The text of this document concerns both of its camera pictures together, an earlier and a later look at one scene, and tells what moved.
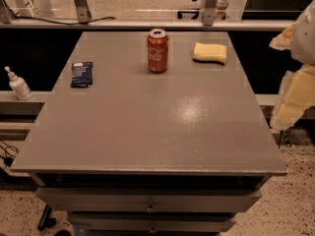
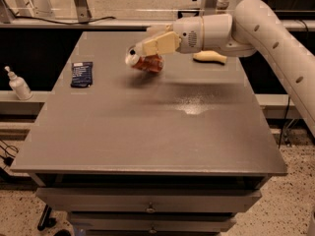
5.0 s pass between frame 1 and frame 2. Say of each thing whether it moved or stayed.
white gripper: moved
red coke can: moved
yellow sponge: stayed
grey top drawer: stayed
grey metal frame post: stayed
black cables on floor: stayed
